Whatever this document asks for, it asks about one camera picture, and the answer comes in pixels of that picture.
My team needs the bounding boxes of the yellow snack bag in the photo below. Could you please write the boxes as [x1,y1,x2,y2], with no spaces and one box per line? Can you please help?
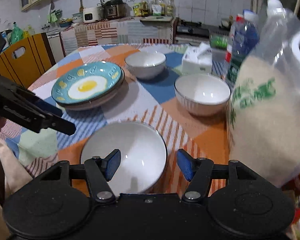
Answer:
[133,3,143,17]

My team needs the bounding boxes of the green plastic bag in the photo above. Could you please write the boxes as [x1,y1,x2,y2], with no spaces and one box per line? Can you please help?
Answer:
[11,22,24,44]

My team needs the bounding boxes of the green label water bottle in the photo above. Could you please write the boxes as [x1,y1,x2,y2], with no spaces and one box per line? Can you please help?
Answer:
[225,55,243,88]

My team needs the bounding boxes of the blue fried egg plate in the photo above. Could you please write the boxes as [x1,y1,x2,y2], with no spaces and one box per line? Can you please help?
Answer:
[51,61,123,105]

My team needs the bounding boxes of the patchwork counter cloth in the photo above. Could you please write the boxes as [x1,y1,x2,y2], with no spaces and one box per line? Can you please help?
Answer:
[61,17,178,55]

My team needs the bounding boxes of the black gas stove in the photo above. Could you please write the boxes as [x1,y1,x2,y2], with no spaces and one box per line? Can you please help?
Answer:
[175,20,230,38]

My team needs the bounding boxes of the yellow wooden chair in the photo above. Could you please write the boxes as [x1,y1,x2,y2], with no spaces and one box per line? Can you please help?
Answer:
[0,33,56,88]

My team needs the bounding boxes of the white bowl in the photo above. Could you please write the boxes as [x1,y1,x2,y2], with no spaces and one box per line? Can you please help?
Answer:
[174,74,231,116]
[125,51,166,80]
[81,121,167,196]

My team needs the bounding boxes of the white tissue pack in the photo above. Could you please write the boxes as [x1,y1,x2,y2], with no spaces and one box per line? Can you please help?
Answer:
[181,42,212,74]

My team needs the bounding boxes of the red label water bottle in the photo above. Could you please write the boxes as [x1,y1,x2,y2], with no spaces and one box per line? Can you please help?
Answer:
[225,14,244,63]

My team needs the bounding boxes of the blue label water bottle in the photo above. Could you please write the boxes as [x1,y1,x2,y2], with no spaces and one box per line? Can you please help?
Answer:
[232,10,259,61]

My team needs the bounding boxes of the pink bunny carrot plate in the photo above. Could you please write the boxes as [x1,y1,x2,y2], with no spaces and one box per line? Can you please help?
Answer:
[62,76,126,111]

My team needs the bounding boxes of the patchwork tablecloth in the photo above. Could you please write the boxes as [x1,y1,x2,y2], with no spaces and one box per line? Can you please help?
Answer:
[0,44,229,194]

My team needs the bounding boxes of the clear rice bag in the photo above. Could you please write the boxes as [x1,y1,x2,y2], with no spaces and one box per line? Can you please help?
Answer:
[228,0,300,187]

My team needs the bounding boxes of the cutting board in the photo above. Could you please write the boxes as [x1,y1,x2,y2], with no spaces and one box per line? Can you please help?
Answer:
[140,16,173,22]

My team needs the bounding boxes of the white rice cooker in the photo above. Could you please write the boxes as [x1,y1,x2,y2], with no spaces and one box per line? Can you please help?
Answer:
[83,6,103,24]

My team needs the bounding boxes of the cooking oil bottle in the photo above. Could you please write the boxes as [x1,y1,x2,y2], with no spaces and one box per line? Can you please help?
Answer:
[151,0,162,16]

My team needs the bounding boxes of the black pressure cooker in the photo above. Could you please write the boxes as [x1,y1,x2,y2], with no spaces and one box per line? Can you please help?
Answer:
[104,0,126,20]

